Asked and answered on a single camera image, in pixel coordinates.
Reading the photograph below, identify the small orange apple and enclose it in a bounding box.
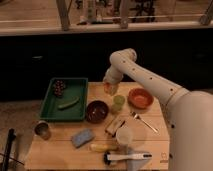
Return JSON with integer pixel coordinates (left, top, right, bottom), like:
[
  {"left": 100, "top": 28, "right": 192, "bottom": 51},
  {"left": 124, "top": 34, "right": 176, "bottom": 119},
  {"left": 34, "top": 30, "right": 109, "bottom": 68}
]
[{"left": 104, "top": 84, "right": 113, "bottom": 94}]

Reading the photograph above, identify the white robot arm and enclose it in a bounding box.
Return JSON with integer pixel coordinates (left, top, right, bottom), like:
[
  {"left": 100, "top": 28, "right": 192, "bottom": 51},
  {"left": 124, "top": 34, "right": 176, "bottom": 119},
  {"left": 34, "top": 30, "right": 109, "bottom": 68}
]
[{"left": 103, "top": 48, "right": 213, "bottom": 171}]

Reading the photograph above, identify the green plastic cup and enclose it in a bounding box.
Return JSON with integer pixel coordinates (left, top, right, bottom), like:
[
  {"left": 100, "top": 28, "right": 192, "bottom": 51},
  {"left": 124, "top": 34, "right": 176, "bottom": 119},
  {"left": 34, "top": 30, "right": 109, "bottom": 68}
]
[{"left": 111, "top": 95, "right": 125, "bottom": 113}]

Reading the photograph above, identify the white paper cup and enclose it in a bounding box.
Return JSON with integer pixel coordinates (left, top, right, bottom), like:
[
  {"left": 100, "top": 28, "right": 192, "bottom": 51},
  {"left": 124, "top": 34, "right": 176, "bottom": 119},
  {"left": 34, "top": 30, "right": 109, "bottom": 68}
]
[{"left": 116, "top": 126, "right": 133, "bottom": 146}]

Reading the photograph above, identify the metal cup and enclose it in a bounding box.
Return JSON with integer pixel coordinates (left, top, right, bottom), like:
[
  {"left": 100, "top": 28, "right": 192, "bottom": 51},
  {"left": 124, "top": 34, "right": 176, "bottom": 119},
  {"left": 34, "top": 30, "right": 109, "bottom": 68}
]
[{"left": 34, "top": 122, "right": 51, "bottom": 140}]

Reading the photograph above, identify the dark red bowl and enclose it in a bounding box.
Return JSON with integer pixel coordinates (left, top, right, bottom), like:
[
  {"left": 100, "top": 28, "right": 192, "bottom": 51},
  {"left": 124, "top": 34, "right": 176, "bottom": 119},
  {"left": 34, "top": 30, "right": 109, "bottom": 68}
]
[{"left": 85, "top": 100, "right": 109, "bottom": 124}]

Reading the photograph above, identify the orange bowl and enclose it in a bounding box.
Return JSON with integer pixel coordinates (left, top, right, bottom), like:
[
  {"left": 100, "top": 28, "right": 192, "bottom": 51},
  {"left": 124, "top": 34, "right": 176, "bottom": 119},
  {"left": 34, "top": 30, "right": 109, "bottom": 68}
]
[{"left": 128, "top": 88, "right": 154, "bottom": 109}]

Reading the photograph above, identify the silver fork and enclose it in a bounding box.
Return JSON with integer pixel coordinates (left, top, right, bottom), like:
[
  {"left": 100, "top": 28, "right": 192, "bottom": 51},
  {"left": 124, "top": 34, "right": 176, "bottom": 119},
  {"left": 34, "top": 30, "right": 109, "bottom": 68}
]
[{"left": 131, "top": 112, "right": 158, "bottom": 133}]

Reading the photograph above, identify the wooden block eraser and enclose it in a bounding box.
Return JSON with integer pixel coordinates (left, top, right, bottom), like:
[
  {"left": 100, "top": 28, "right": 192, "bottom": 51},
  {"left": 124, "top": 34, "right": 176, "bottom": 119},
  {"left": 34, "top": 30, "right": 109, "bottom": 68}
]
[{"left": 105, "top": 116, "right": 125, "bottom": 136}]

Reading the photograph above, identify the green cucumber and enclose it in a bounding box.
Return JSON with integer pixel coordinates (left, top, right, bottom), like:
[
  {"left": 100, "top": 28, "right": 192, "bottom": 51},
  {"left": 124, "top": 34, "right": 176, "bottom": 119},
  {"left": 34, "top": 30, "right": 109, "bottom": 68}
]
[{"left": 58, "top": 97, "right": 80, "bottom": 110}]

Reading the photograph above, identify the green plastic tray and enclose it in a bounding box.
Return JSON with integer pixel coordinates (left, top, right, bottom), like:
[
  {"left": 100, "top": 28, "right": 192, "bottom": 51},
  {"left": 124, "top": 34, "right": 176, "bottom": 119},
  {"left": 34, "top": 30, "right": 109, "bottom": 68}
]
[{"left": 40, "top": 78, "right": 88, "bottom": 122}]

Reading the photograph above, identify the dark grape bunch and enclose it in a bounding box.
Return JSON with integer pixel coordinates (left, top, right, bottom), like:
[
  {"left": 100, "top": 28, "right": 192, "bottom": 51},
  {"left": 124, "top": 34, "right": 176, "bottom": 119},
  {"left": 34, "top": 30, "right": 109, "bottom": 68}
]
[{"left": 53, "top": 80, "right": 66, "bottom": 97}]

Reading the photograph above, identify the blue sponge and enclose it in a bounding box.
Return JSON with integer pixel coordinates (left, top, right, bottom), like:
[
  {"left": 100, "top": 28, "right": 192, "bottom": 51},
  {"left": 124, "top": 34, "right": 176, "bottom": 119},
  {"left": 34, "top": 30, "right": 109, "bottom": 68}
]
[{"left": 71, "top": 129, "right": 94, "bottom": 148}]

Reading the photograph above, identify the yellow banana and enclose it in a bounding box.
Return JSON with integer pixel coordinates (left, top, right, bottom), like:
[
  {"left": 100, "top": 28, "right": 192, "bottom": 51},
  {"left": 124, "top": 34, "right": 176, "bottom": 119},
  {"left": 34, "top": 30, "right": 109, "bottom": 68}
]
[{"left": 90, "top": 144, "right": 118, "bottom": 152}]

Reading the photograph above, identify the grey cloth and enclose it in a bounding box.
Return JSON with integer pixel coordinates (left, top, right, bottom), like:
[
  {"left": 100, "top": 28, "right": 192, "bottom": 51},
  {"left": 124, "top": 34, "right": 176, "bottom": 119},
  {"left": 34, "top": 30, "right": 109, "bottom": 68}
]
[{"left": 126, "top": 147, "right": 149, "bottom": 171}]

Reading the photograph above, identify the black stand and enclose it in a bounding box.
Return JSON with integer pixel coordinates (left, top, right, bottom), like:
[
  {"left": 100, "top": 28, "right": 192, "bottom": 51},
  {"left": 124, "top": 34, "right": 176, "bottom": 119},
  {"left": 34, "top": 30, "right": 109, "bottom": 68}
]
[{"left": 1, "top": 129, "right": 16, "bottom": 171}]

